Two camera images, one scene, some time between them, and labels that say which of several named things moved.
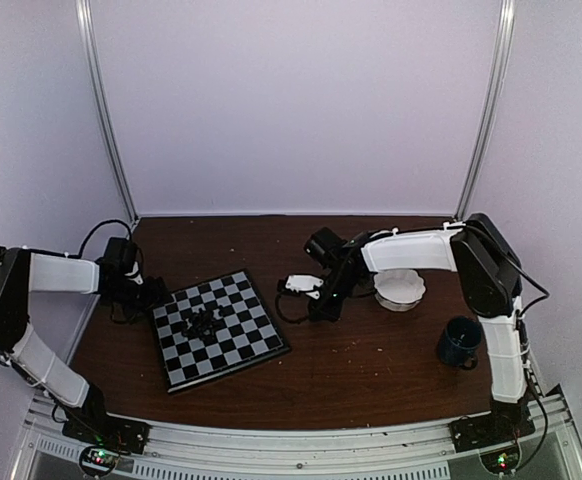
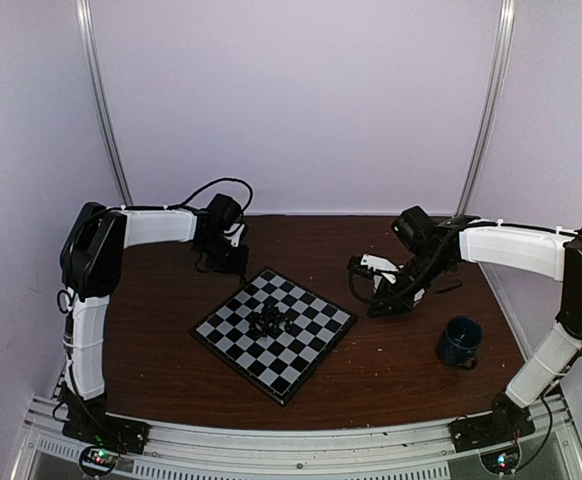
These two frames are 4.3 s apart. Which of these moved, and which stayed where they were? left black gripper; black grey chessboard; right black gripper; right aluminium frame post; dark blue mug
Moved: right black gripper; left black gripper; black grey chessboard
Stayed: right aluminium frame post; dark blue mug
